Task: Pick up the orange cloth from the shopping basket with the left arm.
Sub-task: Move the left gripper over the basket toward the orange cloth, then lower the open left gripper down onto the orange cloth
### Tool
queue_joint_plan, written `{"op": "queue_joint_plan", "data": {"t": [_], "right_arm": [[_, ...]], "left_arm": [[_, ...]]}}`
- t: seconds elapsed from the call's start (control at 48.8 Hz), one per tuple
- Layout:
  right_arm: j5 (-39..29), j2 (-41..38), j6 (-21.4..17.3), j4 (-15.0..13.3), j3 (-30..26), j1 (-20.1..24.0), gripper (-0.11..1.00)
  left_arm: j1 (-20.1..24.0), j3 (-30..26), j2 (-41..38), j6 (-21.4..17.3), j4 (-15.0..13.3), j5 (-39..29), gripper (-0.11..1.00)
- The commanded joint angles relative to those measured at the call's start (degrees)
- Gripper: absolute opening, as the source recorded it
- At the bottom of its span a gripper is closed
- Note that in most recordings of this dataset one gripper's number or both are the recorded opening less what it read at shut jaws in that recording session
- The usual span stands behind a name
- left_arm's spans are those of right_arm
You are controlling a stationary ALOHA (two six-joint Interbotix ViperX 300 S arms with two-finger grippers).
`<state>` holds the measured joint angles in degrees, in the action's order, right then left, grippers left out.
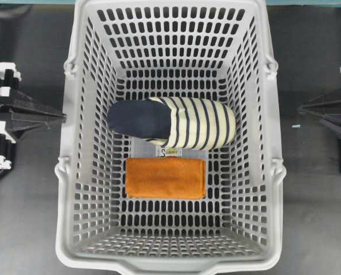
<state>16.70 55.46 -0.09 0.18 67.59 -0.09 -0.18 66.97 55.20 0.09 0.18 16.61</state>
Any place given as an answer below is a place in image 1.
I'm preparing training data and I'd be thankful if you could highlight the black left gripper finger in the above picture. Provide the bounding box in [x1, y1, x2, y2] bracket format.
[4, 112, 66, 136]
[4, 87, 66, 117]

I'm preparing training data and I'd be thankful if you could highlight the grey plastic shopping basket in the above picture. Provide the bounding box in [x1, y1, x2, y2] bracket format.
[55, 1, 286, 274]

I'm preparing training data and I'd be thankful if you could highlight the folded orange cloth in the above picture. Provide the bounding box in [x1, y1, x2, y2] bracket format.
[125, 157, 206, 200]

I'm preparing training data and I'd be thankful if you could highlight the clear plastic packaged item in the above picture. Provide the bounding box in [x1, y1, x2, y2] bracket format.
[130, 137, 208, 162]

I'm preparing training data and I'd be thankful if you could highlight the navy and cream striped slipper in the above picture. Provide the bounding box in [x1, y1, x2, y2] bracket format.
[107, 97, 236, 151]

